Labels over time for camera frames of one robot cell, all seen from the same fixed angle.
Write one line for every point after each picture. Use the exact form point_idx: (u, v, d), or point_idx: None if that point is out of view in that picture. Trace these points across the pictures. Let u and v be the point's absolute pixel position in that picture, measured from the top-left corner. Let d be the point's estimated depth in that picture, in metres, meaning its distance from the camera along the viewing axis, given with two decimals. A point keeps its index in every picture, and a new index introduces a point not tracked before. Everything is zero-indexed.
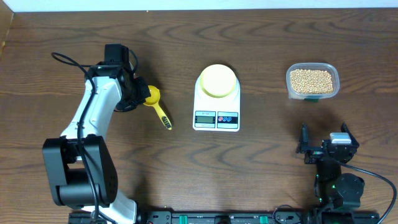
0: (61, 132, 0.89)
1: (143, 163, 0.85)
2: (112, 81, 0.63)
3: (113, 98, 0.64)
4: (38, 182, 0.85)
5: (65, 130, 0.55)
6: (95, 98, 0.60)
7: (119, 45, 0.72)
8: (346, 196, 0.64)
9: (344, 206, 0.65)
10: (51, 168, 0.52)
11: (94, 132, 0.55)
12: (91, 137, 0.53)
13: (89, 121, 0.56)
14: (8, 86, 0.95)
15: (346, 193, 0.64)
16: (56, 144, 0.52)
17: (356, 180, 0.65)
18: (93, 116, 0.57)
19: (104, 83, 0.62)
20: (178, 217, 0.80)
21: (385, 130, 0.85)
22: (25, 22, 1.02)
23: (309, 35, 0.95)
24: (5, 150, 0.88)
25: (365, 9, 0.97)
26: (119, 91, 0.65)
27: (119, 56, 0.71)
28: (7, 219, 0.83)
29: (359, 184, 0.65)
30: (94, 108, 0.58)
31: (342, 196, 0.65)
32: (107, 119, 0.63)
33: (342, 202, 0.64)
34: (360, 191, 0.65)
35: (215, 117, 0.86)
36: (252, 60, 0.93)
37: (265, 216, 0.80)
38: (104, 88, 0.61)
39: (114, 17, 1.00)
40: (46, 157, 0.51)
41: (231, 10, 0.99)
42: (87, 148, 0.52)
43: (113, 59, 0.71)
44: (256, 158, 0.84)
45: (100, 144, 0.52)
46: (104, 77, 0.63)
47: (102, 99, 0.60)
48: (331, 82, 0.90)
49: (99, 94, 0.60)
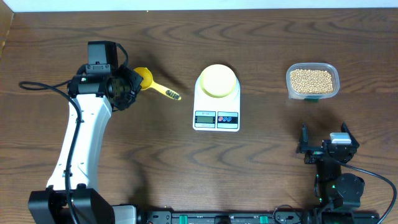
0: (62, 132, 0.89)
1: (143, 163, 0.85)
2: (99, 101, 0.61)
3: (100, 126, 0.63)
4: (38, 182, 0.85)
5: (52, 180, 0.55)
6: (81, 135, 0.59)
7: (102, 45, 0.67)
8: (345, 196, 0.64)
9: (344, 206, 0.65)
10: (40, 218, 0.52)
11: (84, 180, 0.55)
12: (80, 192, 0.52)
13: (77, 166, 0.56)
14: (8, 86, 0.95)
15: (346, 193, 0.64)
16: (42, 200, 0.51)
17: (355, 180, 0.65)
18: (81, 158, 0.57)
19: (92, 107, 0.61)
20: (178, 217, 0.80)
21: (385, 129, 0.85)
22: (25, 22, 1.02)
23: (309, 35, 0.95)
24: (5, 150, 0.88)
25: (365, 9, 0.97)
26: (107, 109, 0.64)
27: (104, 58, 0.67)
28: (7, 219, 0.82)
29: (359, 184, 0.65)
30: (82, 148, 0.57)
31: (342, 196, 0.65)
32: (98, 150, 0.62)
33: (342, 202, 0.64)
34: (360, 191, 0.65)
35: (215, 117, 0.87)
36: (252, 60, 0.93)
37: (265, 216, 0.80)
38: (90, 120, 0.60)
39: (114, 17, 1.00)
40: (34, 211, 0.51)
41: (231, 10, 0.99)
42: (76, 204, 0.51)
43: (99, 61, 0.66)
44: (256, 158, 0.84)
45: (91, 200, 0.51)
46: (87, 102, 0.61)
47: (88, 136, 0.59)
48: (331, 82, 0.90)
49: (85, 130, 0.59)
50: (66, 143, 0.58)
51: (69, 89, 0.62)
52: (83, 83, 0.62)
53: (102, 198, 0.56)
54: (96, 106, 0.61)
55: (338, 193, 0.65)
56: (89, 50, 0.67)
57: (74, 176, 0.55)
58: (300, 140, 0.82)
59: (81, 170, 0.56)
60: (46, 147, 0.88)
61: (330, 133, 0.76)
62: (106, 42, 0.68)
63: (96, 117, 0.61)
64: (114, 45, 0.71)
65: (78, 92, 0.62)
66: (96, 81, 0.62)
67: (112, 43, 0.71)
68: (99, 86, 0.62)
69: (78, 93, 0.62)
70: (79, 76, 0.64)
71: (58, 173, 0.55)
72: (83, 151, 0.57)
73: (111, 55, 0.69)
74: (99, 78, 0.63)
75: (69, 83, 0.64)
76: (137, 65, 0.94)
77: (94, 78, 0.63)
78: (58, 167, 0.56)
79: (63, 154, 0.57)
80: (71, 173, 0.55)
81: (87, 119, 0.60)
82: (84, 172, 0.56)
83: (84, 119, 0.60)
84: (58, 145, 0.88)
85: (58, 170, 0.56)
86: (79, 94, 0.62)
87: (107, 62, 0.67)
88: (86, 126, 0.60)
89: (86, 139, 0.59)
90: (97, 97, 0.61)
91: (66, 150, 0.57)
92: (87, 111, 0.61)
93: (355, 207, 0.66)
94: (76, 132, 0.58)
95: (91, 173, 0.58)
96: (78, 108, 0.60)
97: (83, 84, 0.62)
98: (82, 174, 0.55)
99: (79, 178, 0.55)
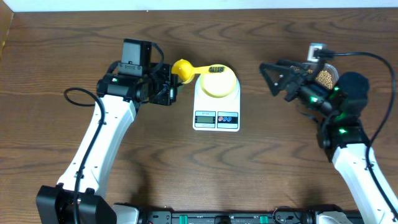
0: (63, 131, 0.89)
1: (143, 163, 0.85)
2: (125, 106, 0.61)
3: (120, 130, 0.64)
4: (38, 182, 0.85)
5: (64, 177, 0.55)
6: (101, 136, 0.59)
7: (137, 45, 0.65)
8: (350, 95, 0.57)
9: (351, 105, 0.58)
10: (43, 212, 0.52)
11: (94, 186, 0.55)
12: (89, 196, 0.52)
13: (91, 168, 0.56)
14: (8, 86, 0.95)
15: (351, 91, 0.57)
16: (50, 197, 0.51)
17: (359, 78, 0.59)
18: (96, 161, 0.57)
19: (118, 111, 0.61)
20: (178, 217, 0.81)
21: (384, 130, 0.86)
22: (25, 22, 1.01)
23: (309, 34, 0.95)
24: (4, 150, 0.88)
25: (365, 9, 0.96)
26: (130, 114, 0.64)
27: (138, 60, 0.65)
28: (7, 219, 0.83)
29: (364, 80, 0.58)
30: (99, 150, 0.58)
31: (346, 95, 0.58)
32: (114, 154, 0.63)
33: (347, 101, 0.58)
34: (366, 86, 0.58)
35: (216, 117, 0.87)
36: (252, 60, 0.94)
37: (265, 216, 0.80)
38: (112, 123, 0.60)
39: (114, 17, 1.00)
40: (39, 205, 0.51)
41: (231, 9, 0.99)
42: (81, 208, 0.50)
43: (132, 61, 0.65)
44: (256, 158, 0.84)
45: (96, 208, 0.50)
46: (113, 105, 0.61)
47: (107, 139, 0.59)
48: (331, 82, 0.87)
49: (106, 133, 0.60)
50: (84, 142, 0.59)
51: (98, 87, 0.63)
52: (113, 84, 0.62)
53: (109, 206, 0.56)
54: (122, 110, 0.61)
55: (342, 93, 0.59)
56: (124, 46, 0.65)
57: (85, 179, 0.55)
58: (273, 81, 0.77)
59: (93, 173, 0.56)
60: (46, 147, 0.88)
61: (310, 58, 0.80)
62: (142, 42, 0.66)
63: (119, 121, 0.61)
64: (150, 44, 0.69)
65: (107, 91, 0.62)
66: (125, 85, 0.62)
67: (149, 42, 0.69)
68: (129, 91, 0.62)
69: (106, 93, 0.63)
70: (110, 76, 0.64)
71: (71, 172, 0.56)
72: (98, 155, 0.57)
73: (145, 56, 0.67)
74: (130, 81, 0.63)
75: (99, 80, 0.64)
76: None
77: (124, 81, 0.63)
78: (72, 165, 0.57)
79: (79, 153, 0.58)
80: (83, 175, 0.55)
81: (109, 122, 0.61)
82: (96, 177, 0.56)
83: (107, 121, 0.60)
84: (58, 145, 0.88)
85: (71, 168, 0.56)
86: (107, 94, 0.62)
87: (140, 64, 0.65)
88: (107, 129, 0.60)
89: (104, 144, 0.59)
90: (124, 101, 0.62)
91: (83, 150, 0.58)
92: (111, 113, 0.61)
93: (361, 109, 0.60)
94: (96, 132, 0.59)
95: (102, 179, 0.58)
96: (103, 109, 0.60)
97: (113, 86, 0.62)
98: (93, 178, 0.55)
99: (90, 183, 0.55)
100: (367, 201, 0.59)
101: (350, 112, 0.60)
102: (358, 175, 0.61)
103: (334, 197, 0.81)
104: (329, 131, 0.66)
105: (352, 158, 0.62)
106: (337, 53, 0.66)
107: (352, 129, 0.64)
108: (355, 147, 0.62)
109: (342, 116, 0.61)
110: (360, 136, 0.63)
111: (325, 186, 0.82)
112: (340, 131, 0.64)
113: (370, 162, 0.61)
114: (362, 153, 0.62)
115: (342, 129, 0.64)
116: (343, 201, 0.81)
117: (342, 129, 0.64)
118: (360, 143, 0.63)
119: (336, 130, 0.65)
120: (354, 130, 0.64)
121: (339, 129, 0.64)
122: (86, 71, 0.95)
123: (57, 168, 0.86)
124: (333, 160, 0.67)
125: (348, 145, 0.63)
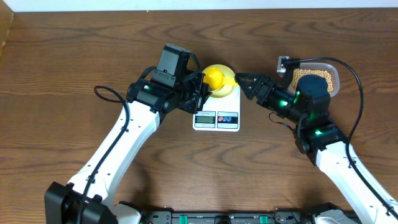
0: (63, 131, 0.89)
1: (143, 163, 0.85)
2: (151, 116, 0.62)
3: (141, 140, 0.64)
4: (38, 182, 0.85)
5: (76, 178, 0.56)
6: (120, 143, 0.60)
7: (176, 54, 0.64)
8: (313, 94, 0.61)
9: (318, 104, 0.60)
10: (50, 210, 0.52)
11: (105, 195, 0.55)
12: (96, 203, 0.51)
13: (104, 175, 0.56)
14: (9, 86, 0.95)
15: (312, 92, 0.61)
16: (58, 196, 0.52)
17: (315, 79, 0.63)
18: (110, 168, 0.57)
19: (144, 121, 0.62)
20: (178, 217, 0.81)
21: (384, 129, 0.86)
22: (25, 22, 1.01)
23: (309, 34, 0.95)
24: (5, 150, 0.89)
25: (365, 9, 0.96)
26: (155, 125, 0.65)
27: (173, 70, 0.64)
28: (7, 219, 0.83)
29: (318, 79, 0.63)
30: (115, 158, 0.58)
31: (309, 95, 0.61)
32: (129, 164, 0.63)
33: (312, 101, 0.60)
34: (322, 83, 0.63)
35: (215, 117, 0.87)
36: (253, 60, 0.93)
37: (265, 216, 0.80)
38: (134, 131, 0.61)
39: (113, 17, 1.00)
40: (47, 200, 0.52)
41: (231, 9, 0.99)
42: (86, 213, 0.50)
43: (167, 70, 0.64)
44: (256, 158, 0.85)
45: (99, 217, 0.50)
46: (139, 114, 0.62)
47: (126, 148, 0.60)
48: (331, 82, 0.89)
49: (125, 141, 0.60)
50: (103, 147, 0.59)
51: (129, 91, 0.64)
52: (143, 92, 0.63)
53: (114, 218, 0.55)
54: (147, 121, 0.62)
55: (305, 94, 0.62)
56: (162, 53, 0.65)
57: (96, 185, 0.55)
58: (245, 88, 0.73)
59: (104, 181, 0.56)
60: (46, 147, 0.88)
61: (277, 69, 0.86)
62: (181, 52, 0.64)
63: (142, 130, 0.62)
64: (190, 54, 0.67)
65: (137, 98, 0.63)
66: (155, 94, 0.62)
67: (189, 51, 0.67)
68: (157, 101, 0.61)
69: (135, 99, 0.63)
70: (143, 81, 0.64)
71: (84, 174, 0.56)
72: (114, 162, 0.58)
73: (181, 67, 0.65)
74: (161, 91, 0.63)
75: (132, 84, 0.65)
76: (138, 65, 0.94)
77: (155, 90, 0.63)
78: (86, 168, 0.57)
79: (96, 157, 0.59)
80: (94, 180, 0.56)
81: (132, 130, 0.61)
82: (106, 185, 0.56)
83: (129, 129, 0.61)
84: (58, 145, 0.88)
85: (85, 171, 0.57)
86: (135, 100, 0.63)
87: (175, 74, 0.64)
88: (129, 137, 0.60)
89: (121, 152, 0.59)
90: (151, 112, 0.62)
91: (101, 154, 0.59)
92: (135, 121, 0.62)
93: (328, 107, 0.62)
94: (117, 138, 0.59)
95: (113, 188, 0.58)
96: (128, 116, 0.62)
97: (143, 93, 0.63)
98: (104, 187, 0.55)
99: (99, 190, 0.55)
100: (360, 202, 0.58)
101: (318, 112, 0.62)
102: (346, 176, 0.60)
103: (334, 196, 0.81)
104: (306, 136, 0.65)
105: (338, 158, 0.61)
106: (300, 60, 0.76)
107: (326, 128, 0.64)
108: (334, 147, 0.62)
109: (313, 118, 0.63)
110: (337, 134, 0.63)
111: (325, 186, 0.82)
112: (316, 133, 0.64)
113: (352, 160, 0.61)
114: (344, 152, 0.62)
115: (318, 130, 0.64)
116: (343, 201, 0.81)
117: (317, 130, 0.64)
118: (339, 142, 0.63)
119: (311, 133, 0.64)
120: (329, 129, 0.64)
121: (314, 131, 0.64)
122: (86, 71, 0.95)
123: (57, 168, 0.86)
124: (317, 163, 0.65)
125: (328, 147, 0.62)
